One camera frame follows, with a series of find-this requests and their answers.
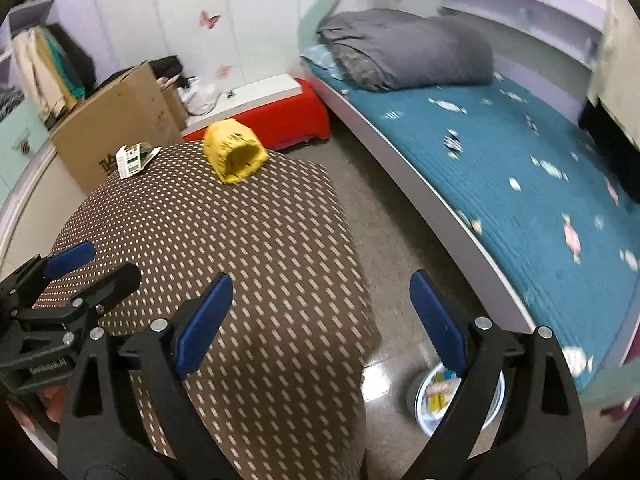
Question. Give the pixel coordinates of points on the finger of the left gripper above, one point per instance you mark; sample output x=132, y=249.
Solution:
x=65, y=259
x=100, y=287

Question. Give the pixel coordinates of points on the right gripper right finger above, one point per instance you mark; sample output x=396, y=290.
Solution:
x=542, y=433

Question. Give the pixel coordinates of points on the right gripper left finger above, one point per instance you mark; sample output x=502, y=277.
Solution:
x=128, y=415

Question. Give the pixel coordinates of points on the yellow white small carton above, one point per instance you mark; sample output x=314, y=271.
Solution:
x=440, y=391

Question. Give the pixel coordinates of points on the operator left hand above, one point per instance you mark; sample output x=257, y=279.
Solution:
x=54, y=401

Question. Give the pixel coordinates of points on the blue plastic basin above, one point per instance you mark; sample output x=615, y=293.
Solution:
x=415, y=400

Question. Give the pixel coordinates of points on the white medicine box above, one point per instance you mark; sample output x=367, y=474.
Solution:
x=133, y=159

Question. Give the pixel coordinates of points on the brown cardboard box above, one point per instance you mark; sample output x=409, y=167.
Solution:
x=129, y=110

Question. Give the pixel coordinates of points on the yellow crumpled bag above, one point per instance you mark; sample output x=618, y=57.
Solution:
x=233, y=150

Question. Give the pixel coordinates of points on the teal candy-print mattress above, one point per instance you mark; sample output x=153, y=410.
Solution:
x=535, y=192

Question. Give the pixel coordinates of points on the red and white box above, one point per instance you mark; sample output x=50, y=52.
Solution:
x=283, y=111

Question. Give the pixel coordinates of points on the hanging beige black clothes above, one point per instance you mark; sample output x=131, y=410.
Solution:
x=611, y=112

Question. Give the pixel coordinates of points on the grey folded duvet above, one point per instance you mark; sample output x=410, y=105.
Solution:
x=388, y=50

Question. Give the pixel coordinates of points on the white shelf unit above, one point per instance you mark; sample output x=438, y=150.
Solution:
x=525, y=5

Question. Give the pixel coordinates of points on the white bed frame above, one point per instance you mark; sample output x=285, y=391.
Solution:
x=547, y=74

